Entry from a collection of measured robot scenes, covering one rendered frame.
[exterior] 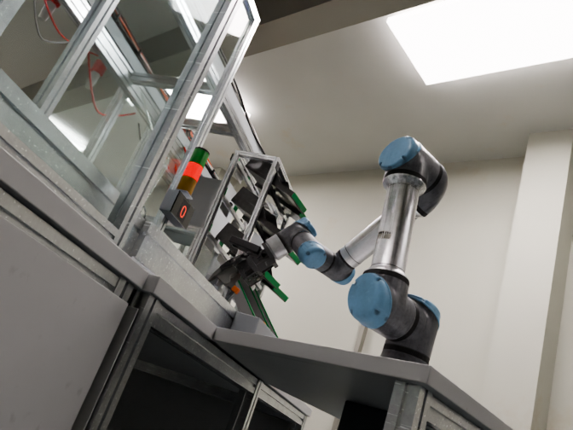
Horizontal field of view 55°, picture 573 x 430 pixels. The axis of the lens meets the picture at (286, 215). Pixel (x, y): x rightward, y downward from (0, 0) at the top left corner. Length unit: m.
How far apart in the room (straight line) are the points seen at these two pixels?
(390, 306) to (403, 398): 0.41
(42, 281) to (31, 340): 0.08
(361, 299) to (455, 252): 3.14
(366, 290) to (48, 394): 0.75
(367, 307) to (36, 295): 0.77
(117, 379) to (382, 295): 0.62
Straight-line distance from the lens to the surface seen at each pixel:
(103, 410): 0.94
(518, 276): 3.84
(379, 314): 1.28
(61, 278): 0.78
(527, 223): 4.01
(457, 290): 4.27
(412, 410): 0.90
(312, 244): 1.61
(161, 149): 0.94
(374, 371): 0.93
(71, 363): 0.85
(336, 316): 4.68
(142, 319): 0.94
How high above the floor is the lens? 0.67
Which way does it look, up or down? 22 degrees up
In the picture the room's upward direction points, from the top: 20 degrees clockwise
